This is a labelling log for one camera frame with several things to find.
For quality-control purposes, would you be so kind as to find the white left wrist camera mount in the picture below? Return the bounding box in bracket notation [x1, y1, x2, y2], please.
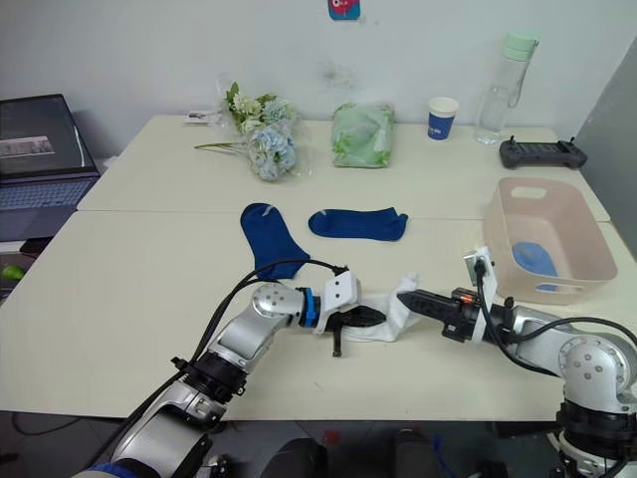
[312, 271, 362, 335]

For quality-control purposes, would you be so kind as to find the blue white paper cup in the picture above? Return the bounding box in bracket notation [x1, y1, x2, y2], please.
[427, 97, 460, 142]

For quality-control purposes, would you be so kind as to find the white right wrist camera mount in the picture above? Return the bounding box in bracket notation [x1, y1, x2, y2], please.
[463, 245, 499, 346]

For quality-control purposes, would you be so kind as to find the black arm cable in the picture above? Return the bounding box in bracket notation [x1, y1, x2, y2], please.
[171, 258, 349, 369]
[472, 258, 637, 372]

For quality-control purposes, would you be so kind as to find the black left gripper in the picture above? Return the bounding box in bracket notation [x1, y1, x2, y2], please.
[326, 306, 388, 359]

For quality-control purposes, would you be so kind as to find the light blue sock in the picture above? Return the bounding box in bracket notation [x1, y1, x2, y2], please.
[512, 240, 571, 294]

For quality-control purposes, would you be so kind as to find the white sock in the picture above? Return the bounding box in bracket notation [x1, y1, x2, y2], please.
[341, 271, 422, 345]

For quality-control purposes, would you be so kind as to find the clear bottle green lid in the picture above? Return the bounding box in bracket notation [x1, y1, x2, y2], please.
[475, 32, 541, 146]

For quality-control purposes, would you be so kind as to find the green plastic wrapped package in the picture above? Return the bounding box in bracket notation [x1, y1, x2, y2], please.
[330, 102, 397, 169]

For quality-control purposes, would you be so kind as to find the blue flower bouquet clear wrap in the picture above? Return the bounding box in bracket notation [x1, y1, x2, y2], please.
[193, 74, 313, 183]

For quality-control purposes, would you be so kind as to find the grey laptop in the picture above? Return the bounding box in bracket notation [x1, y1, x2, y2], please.
[0, 93, 104, 243]

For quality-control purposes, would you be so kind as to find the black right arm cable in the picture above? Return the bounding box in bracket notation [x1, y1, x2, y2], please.
[472, 258, 637, 372]

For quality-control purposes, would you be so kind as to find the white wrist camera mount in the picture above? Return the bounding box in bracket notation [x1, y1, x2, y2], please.
[312, 271, 362, 335]
[463, 245, 499, 346]

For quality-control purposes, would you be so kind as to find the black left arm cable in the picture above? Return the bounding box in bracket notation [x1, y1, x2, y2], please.
[171, 258, 349, 369]

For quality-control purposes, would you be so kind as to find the blue pink wall sticker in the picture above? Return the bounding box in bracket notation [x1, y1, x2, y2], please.
[326, 0, 362, 22]

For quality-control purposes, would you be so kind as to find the dark rounded shape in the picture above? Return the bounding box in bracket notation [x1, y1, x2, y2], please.
[261, 436, 329, 478]

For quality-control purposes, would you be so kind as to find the pink plastic basket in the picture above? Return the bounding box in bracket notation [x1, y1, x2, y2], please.
[483, 176, 619, 306]

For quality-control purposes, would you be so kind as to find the black handheld controller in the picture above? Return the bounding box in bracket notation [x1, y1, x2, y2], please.
[499, 136, 588, 170]

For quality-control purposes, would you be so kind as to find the grey partition panel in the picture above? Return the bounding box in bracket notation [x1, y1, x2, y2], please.
[575, 35, 637, 260]

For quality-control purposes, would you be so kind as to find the dark blue sock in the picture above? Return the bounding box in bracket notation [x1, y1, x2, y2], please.
[307, 206, 410, 243]
[240, 202, 313, 280]

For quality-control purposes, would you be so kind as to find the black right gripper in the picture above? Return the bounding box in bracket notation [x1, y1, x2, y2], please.
[396, 287, 481, 346]

